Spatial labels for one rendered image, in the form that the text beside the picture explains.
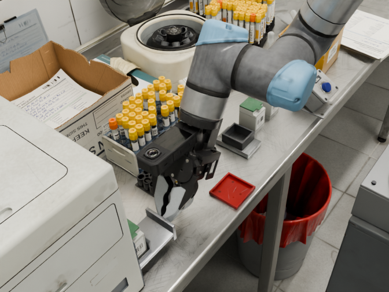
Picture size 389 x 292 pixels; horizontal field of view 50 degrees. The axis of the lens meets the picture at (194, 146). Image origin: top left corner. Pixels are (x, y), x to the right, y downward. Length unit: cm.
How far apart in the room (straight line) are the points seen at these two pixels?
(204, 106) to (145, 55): 44
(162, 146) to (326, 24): 31
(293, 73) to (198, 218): 35
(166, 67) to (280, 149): 34
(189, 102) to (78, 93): 45
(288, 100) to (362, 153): 170
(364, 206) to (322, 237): 108
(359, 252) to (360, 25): 77
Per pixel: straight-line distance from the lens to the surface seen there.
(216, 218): 82
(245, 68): 64
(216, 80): 66
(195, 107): 67
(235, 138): 96
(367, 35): 140
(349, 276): 99
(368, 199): 82
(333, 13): 69
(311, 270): 181
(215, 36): 66
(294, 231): 142
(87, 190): 51
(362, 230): 86
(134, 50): 111
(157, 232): 76
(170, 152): 66
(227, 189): 87
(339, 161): 223
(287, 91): 62
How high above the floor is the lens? 153
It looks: 43 degrees down
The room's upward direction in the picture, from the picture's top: 4 degrees counter-clockwise
